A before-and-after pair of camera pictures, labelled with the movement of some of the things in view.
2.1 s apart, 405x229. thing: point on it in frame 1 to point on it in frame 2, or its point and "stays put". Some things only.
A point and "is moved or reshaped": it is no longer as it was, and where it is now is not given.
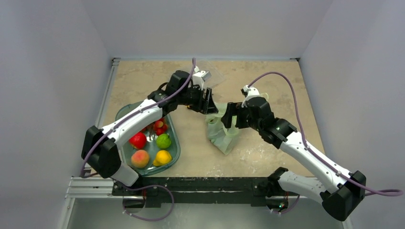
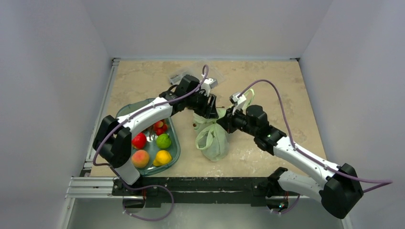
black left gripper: [210, 108] stays put
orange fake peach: [140, 159] stays put
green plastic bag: [218, 131] is moved or reshaped
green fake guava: [163, 140] stays put
